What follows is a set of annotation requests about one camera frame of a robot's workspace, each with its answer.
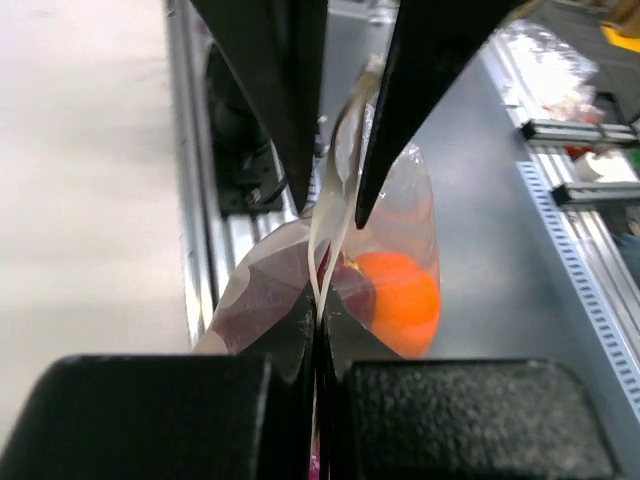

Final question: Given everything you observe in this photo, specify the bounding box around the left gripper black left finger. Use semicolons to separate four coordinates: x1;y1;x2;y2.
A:
1;290;315;479

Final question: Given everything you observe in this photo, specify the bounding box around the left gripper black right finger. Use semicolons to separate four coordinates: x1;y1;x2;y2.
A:
319;294;616;479

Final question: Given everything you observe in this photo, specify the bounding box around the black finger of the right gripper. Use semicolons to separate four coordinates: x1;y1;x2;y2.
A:
355;0;523;229
193;0;328;212

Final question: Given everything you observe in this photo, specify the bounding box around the orange fruit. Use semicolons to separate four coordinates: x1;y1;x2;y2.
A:
356;251;441;358

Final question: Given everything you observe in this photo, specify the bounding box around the dark red apple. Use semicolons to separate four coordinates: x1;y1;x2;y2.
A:
210;241;376;353

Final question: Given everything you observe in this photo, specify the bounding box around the clear zip top bag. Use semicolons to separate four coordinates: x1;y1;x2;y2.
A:
195;55;441;479

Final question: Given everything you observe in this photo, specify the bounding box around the red white background clutter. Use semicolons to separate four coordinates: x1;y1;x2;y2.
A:
494;20;639;186

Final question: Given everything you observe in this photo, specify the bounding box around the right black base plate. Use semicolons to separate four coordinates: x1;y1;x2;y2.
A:
204;44;286;216

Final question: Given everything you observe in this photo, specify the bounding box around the aluminium mounting rail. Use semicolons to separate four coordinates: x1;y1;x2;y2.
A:
167;1;324;354

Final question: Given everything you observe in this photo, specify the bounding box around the white slotted cable duct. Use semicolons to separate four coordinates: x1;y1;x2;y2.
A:
516;161;639;451

